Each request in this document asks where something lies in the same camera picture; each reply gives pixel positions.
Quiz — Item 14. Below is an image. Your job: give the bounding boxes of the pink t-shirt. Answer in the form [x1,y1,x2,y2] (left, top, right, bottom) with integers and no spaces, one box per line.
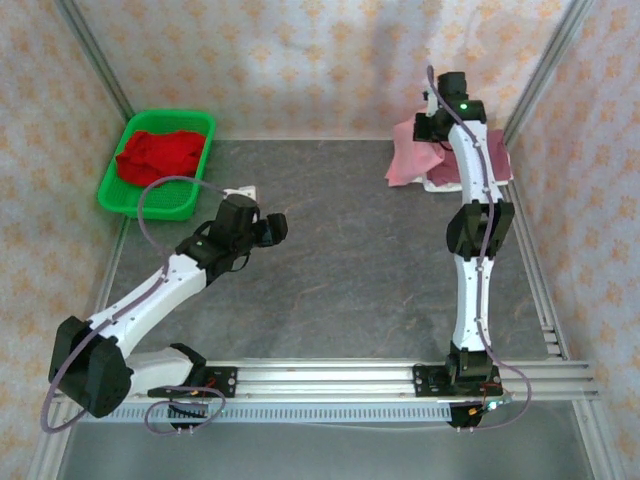
[384,113,451,189]

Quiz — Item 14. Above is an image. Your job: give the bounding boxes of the white folded t-shirt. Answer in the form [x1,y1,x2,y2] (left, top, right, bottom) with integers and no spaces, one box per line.
[422,172,511,194]

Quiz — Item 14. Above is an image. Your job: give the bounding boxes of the maroon folded t-shirt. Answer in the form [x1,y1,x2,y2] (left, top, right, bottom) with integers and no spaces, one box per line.
[429,128,516,186]

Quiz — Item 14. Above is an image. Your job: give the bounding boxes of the green plastic basket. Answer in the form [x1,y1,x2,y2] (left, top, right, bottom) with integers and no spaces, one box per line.
[98,108,219,221]

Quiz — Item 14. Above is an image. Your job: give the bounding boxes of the red t-shirt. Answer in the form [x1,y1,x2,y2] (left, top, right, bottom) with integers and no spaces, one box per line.
[115,129,209,189]

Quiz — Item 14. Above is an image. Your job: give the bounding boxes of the small circuit board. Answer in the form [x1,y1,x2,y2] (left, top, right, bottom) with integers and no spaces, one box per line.
[479,394,514,414]

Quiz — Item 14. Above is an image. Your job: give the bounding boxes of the aluminium frame cross bar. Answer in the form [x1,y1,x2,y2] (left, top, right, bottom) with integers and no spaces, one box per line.
[213,133,507,144]

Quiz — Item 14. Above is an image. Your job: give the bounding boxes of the aluminium frame post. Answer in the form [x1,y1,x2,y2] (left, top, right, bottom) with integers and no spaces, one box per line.
[503,0,591,144]
[54,0,135,124]

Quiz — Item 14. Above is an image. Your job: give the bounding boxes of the aluminium table side rail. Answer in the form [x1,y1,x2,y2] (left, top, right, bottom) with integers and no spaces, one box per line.
[507,182,626,480]
[27,218,132,480]

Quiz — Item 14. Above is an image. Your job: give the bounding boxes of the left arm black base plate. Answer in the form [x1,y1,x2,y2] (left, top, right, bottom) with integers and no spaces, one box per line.
[149,366,238,400]

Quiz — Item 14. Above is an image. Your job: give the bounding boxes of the aluminium mounting rail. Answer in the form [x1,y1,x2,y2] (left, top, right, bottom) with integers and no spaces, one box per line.
[52,360,599,402]

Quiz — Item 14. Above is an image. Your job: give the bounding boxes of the grey slotted cable duct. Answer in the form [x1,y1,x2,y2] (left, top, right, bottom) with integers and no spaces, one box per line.
[74,403,454,425]

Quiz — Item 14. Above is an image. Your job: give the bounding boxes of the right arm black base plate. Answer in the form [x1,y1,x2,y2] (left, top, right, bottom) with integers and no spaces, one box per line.
[412,363,501,400]

